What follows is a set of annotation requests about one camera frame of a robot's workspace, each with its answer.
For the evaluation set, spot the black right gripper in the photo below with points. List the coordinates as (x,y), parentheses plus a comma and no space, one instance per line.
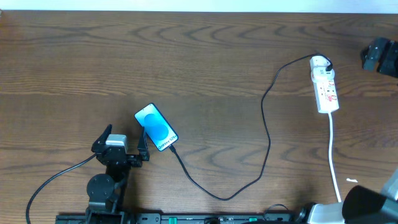
(382,58)

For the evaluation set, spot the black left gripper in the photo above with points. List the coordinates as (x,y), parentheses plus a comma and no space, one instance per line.
(119,156)

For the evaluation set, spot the blue Samsung Galaxy smartphone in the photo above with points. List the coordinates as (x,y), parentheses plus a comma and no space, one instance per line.
(156,126)

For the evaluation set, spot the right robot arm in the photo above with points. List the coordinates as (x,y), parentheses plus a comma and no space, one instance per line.
(361,205)

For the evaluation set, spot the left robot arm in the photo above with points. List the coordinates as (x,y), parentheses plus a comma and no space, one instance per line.
(106,191)

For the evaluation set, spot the white USB charger adapter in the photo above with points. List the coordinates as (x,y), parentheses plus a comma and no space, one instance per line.
(321,61)

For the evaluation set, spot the white power strip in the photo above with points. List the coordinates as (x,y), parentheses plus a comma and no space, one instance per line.
(325,90)

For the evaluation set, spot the small white paper scrap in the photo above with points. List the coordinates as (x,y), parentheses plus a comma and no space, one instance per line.
(351,180)

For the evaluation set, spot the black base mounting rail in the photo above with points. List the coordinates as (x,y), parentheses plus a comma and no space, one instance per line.
(156,218)

